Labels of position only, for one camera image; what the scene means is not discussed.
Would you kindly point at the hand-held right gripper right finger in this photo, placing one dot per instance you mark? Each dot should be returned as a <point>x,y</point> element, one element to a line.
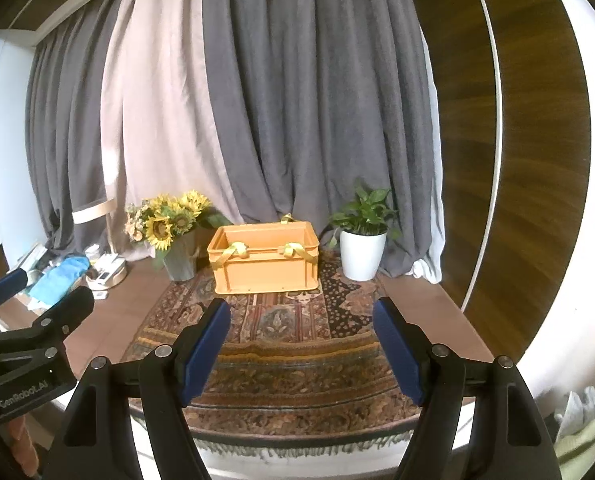
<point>400,360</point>

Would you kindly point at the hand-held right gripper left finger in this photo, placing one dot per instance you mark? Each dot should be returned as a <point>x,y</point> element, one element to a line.
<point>207,355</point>

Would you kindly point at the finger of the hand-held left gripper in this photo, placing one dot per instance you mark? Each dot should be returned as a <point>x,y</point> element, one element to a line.
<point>72,310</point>
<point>5,287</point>

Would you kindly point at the orange plastic crate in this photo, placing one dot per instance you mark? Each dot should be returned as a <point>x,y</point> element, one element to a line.
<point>262,272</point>

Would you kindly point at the blue cloth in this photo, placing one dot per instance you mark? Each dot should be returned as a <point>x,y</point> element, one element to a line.
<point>57,277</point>

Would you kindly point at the stack of books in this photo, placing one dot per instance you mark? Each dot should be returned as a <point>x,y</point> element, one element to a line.
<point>32,257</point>

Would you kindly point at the white device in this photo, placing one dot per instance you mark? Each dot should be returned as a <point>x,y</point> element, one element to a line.
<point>105,265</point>

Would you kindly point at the round wooden tray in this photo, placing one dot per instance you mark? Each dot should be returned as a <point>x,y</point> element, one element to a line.
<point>120,275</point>

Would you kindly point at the clear jar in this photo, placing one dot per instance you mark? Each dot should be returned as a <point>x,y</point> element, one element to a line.
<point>92,252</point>

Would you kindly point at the patterned rug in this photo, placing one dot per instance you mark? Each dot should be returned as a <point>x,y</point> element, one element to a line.
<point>287,385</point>

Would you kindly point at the grey-green ribbed vase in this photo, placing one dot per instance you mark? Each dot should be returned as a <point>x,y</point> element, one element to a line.
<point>180,260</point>

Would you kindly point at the wooden chair back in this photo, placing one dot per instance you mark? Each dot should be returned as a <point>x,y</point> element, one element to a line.
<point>92,212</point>

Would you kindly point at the white curtain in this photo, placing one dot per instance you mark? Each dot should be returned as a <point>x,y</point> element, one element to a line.
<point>430,260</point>

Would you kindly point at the white plant pot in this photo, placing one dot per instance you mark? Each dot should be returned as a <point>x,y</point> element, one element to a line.
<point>361,257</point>

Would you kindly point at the artificial sunflower bouquet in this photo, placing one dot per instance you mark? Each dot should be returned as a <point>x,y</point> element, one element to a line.
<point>167,220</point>

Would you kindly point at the green leafy plant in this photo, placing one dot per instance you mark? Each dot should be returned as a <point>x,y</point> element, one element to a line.
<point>365,212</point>

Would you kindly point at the narrow grey curtain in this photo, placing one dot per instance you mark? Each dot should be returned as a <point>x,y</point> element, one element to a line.
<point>67,135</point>

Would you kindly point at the white plastic bag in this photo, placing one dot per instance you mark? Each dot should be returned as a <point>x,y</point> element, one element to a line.
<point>575,407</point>

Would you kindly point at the light green cloth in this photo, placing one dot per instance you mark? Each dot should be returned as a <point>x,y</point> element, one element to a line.
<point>590,450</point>

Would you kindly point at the beige curtain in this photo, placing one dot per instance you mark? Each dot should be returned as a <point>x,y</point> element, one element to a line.
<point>162,110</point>

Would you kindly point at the wide grey curtain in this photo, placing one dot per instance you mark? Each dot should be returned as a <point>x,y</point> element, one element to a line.
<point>317,100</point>

